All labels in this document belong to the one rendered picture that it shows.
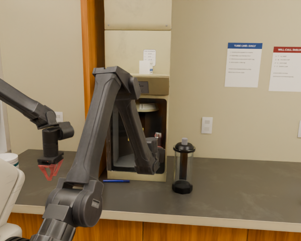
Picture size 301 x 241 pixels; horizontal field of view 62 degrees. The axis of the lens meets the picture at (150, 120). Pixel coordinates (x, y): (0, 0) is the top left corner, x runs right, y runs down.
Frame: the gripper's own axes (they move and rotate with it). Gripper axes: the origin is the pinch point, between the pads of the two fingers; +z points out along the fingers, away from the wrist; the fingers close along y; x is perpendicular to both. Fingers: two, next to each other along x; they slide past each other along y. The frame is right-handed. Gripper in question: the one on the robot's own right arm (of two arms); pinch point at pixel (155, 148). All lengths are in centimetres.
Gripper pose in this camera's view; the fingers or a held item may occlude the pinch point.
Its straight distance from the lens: 124.7
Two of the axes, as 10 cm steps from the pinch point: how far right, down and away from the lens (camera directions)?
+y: -9.8, -1.7, 0.5
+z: 0.9, -2.0, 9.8
